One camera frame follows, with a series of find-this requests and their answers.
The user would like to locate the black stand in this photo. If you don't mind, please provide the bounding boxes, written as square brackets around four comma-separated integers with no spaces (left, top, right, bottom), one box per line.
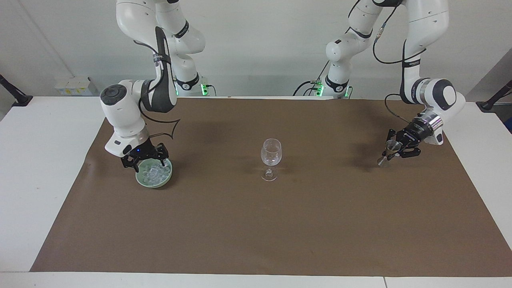
[0,74,34,107]
[476,80,512,112]

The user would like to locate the green ceramic bowl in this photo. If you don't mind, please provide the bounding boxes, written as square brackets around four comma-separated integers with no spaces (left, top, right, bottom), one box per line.
[135,158,174,189]

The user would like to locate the clear wine glass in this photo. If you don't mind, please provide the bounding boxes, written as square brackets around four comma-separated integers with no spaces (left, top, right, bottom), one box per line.
[260,138,283,182]

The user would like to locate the white wall socket box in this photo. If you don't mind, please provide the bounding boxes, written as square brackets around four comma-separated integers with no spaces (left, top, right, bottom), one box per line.
[54,76,95,96]

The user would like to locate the silver metal jigger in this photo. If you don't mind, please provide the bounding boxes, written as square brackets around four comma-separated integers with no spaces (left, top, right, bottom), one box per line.
[377,140,402,166]

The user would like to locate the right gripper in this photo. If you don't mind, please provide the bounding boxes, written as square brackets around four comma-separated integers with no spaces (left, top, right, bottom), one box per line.
[121,138,170,169]

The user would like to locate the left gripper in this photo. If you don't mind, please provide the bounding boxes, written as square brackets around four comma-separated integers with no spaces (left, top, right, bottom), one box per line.
[386,116,434,159]

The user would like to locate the clear ice cubes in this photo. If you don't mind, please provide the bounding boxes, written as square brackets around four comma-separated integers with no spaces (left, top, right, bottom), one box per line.
[140,160,171,180]

